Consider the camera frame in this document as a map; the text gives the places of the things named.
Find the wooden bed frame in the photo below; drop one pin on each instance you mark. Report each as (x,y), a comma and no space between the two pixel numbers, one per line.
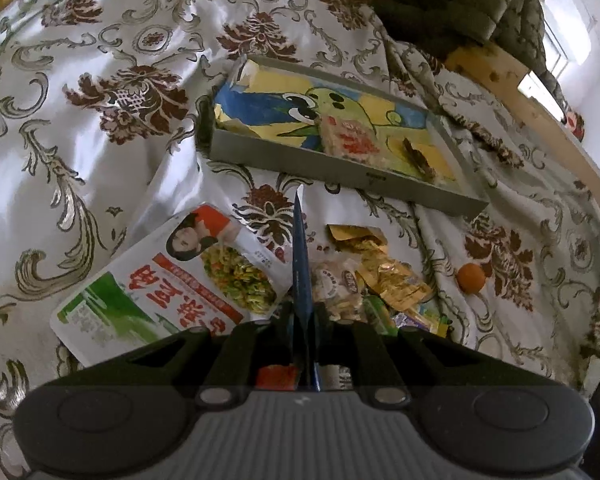
(498,72)

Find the red brown box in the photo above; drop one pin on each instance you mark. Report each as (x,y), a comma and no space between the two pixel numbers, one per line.
(574,122)

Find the rice cracker snack pack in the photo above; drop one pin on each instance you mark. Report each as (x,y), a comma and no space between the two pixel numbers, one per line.
(349,139)

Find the olive quilted jacket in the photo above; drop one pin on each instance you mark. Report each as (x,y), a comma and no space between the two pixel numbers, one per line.
(441,26)

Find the floral patterned bed cover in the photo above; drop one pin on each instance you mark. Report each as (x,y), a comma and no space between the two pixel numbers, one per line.
(101,108)

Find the blue white snack packet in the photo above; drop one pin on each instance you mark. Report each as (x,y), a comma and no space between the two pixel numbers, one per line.
(302,325)

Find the pickled vegetable snack pouch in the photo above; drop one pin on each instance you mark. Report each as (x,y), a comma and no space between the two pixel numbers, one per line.
(201,269)

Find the clear mixed nut snack bag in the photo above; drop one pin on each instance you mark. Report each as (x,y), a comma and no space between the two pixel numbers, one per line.
(336,284)

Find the small orange tangerine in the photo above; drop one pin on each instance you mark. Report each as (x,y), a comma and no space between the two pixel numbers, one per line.
(470,278)

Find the gold foil snack packet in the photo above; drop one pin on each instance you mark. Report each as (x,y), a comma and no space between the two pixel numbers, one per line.
(389,278)

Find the orange snack bag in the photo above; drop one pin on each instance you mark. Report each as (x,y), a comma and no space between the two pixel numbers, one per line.
(278,378)

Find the grey tray with painted lining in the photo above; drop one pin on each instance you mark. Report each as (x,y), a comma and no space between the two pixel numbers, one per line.
(282,117)

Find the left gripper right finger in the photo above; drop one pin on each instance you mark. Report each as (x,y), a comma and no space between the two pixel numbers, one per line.
(384,369)

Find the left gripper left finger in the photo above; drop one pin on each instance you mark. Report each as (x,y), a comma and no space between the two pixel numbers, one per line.
(225,367)

